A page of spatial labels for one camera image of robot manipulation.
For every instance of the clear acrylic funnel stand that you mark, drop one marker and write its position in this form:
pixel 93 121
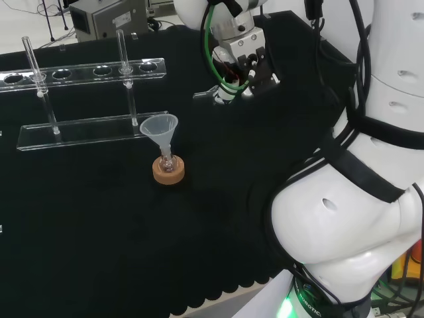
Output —
pixel 86 130

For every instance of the grey metal control box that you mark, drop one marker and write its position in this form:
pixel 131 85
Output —
pixel 99 23

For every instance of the black bench cloth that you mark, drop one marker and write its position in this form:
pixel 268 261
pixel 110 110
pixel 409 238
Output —
pixel 99 232

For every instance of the yellow stop button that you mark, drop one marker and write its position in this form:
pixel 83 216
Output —
pixel 401 269

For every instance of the small glass round-bottom flask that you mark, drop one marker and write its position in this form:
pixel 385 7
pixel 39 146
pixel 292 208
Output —
pixel 167 164

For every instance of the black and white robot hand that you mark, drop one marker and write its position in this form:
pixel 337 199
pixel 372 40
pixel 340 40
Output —
pixel 222 97

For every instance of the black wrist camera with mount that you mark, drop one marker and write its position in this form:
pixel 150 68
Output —
pixel 265 73

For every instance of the black tripod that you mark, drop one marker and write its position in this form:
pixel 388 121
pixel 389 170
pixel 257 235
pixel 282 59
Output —
pixel 52 20

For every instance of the translucent plastic funnel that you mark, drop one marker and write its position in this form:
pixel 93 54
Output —
pixel 159 127

